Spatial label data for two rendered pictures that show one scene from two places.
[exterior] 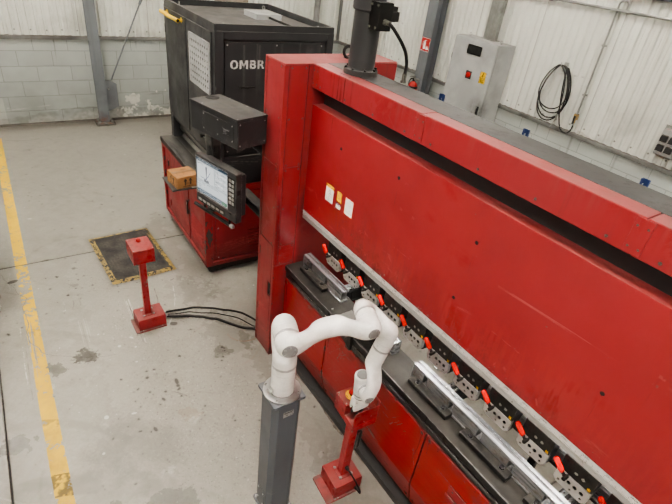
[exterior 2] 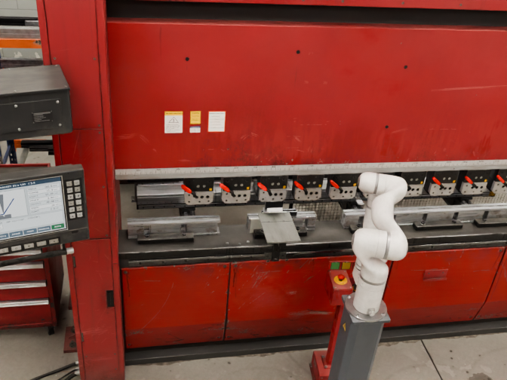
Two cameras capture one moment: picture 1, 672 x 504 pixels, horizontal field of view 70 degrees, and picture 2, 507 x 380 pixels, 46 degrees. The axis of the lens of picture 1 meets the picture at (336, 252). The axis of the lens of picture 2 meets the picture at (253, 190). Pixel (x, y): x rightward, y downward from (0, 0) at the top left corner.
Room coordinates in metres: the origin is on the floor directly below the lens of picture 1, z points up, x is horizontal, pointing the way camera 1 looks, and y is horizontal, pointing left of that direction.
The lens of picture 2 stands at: (1.32, 2.25, 2.87)
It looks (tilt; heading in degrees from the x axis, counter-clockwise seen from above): 32 degrees down; 295
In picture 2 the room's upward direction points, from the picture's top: 5 degrees clockwise
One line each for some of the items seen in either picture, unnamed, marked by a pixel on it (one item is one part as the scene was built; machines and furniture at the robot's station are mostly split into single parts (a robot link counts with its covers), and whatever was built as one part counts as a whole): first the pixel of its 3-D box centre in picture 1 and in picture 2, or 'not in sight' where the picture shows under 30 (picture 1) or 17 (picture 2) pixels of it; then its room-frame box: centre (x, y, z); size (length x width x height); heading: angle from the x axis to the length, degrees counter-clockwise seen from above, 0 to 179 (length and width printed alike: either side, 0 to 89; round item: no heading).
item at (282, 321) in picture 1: (284, 340); (370, 254); (1.70, 0.18, 1.30); 0.19 x 0.12 x 0.24; 18
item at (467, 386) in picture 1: (473, 378); (408, 180); (1.76, -0.76, 1.18); 0.15 x 0.09 x 0.17; 38
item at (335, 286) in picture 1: (324, 276); (174, 226); (2.80, 0.05, 0.92); 0.50 x 0.06 x 0.10; 38
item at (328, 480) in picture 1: (337, 477); (330, 372); (1.85, -0.21, 0.06); 0.25 x 0.20 x 0.12; 124
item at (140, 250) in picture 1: (144, 284); not in sight; (3.06, 1.50, 0.41); 0.25 x 0.20 x 0.83; 128
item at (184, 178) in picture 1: (181, 176); not in sight; (3.83, 1.43, 1.04); 0.30 x 0.26 x 0.12; 37
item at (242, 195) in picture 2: (356, 271); (235, 185); (2.54, -0.15, 1.18); 0.15 x 0.09 x 0.17; 38
